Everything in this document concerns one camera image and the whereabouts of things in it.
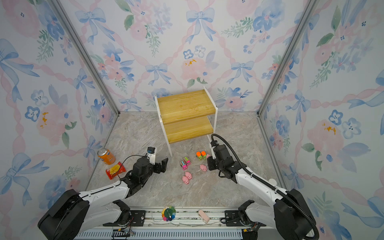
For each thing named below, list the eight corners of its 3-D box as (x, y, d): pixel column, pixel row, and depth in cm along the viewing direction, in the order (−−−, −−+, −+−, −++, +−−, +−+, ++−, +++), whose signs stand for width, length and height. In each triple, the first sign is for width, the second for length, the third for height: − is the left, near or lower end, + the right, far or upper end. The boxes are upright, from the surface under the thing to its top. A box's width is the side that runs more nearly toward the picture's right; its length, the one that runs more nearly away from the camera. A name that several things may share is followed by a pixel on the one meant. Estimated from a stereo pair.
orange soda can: (104, 165, 94) (95, 156, 85) (107, 157, 97) (99, 148, 89) (114, 165, 94) (106, 156, 85) (117, 157, 97) (109, 148, 89)
